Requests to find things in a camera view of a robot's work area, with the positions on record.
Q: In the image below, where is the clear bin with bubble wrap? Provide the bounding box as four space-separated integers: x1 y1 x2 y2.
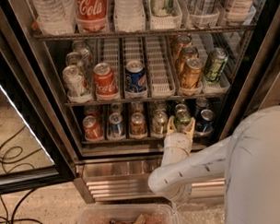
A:
173 199 225 224

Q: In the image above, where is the blue pepsi can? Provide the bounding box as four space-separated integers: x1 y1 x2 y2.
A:
109 112 124 137
195 109 215 133

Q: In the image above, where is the clear bin with brown items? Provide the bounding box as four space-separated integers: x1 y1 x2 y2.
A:
77 204 178 224

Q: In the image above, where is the green soda can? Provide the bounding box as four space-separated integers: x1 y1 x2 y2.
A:
174 110 191 133
174 103 189 112

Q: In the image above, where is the red cola can bottom shelf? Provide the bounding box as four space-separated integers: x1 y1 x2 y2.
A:
82 115 103 140

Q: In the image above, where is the blue pepsi can middle shelf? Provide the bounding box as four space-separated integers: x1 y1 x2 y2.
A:
125 61 146 93

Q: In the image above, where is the red coca cola can middle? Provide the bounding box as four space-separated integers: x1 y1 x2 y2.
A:
93 63 118 96

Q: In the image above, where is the clear water bottle top left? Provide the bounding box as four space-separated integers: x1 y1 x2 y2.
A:
32 0 75 24

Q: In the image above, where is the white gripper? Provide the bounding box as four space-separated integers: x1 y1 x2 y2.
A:
161 115 195 166

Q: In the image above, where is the red coca cola bottle top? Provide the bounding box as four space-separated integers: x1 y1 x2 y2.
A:
76 0 108 21

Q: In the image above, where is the blue pepsi can bottom right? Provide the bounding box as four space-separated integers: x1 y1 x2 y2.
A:
195 109 215 133

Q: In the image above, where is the gold can shelf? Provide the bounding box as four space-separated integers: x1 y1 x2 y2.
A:
175 45 199 74
181 57 204 89

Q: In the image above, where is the blue pepsi can bottom left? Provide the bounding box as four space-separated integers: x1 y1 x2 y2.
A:
109 112 124 137

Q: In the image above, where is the open glass fridge door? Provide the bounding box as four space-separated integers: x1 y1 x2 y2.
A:
0 0 76 195

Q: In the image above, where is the black floor cable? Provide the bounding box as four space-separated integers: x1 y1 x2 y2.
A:
0 187 50 224

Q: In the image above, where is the green soda can front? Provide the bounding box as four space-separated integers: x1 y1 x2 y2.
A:
174 110 191 133

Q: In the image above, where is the white can middle shelf front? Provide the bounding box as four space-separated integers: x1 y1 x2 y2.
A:
62 65 89 98

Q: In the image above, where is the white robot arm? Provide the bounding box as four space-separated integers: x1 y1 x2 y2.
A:
148 105 280 224

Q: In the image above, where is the gold can middle shelf front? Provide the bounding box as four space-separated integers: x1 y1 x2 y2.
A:
181 57 204 89

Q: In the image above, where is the empty white shelf tray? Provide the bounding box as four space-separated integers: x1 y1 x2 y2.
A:
145 37 176 98

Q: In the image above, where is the green soda can behind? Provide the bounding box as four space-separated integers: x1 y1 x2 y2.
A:
174 103 189 112

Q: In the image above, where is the green can middle shelf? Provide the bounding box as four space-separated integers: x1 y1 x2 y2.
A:
204 47 228 85

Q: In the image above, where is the orange soda can bottom shelf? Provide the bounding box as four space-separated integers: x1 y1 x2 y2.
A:
130 112 146 136

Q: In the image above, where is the white green can bottom shelf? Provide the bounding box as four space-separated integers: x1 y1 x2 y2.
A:
151 112 168 136

